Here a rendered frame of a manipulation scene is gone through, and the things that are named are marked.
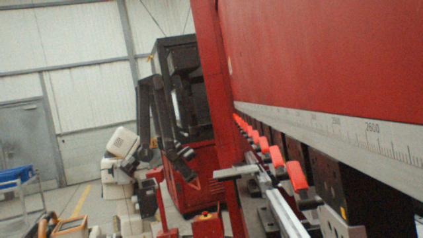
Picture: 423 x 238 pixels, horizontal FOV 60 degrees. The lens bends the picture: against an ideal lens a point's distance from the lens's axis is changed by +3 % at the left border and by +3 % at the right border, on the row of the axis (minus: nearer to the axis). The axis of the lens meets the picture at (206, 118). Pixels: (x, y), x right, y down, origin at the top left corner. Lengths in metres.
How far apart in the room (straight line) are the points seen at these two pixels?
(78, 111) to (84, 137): 0.64
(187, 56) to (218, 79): 0.38
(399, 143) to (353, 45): 0.11
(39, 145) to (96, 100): 1.66
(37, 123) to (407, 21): 9.16
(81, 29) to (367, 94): 9.15
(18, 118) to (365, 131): 9.17
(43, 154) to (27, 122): 0.82
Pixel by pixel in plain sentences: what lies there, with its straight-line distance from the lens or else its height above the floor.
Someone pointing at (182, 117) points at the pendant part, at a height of 1.34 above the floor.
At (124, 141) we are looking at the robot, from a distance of 1.95.
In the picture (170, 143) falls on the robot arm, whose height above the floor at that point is 1.27.
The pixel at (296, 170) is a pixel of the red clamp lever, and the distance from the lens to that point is 0.63.
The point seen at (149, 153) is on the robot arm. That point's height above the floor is 1.24.
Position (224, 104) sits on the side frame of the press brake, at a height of 1.38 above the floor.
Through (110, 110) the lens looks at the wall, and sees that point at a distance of 9.14.
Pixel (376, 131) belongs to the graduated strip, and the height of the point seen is 1.39.
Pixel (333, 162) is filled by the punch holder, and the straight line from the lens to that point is 0.51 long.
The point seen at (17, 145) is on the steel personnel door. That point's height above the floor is 1.19.
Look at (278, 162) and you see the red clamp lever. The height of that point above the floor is 1.28.
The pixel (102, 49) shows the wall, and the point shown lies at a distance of 9.29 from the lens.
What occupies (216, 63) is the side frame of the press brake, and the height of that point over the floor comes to 1.73.
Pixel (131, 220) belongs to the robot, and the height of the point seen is 0.89.
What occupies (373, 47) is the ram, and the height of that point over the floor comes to 1.47.
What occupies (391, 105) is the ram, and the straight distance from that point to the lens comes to 0.34.
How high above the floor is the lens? 1.45
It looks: 3 degrees down
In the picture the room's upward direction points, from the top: 10 degrees counter-clockwise
